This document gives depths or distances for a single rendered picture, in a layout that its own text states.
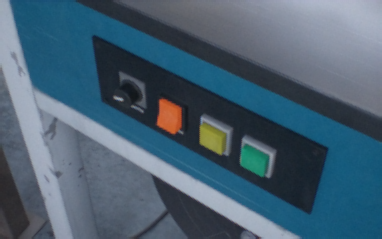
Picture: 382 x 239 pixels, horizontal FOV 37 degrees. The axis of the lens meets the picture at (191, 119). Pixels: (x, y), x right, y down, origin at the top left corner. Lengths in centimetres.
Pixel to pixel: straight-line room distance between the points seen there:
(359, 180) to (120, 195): 86
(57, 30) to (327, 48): 28
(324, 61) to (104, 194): 89
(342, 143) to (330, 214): 9
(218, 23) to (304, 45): 7
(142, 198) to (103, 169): 12
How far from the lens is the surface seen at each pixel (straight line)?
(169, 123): 54
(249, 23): 48
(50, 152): 82
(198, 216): 101
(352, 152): 46
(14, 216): 120
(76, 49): 60
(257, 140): 50
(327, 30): 49
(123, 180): 130
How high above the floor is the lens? 102
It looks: 46 degrees down
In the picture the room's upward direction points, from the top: straight up
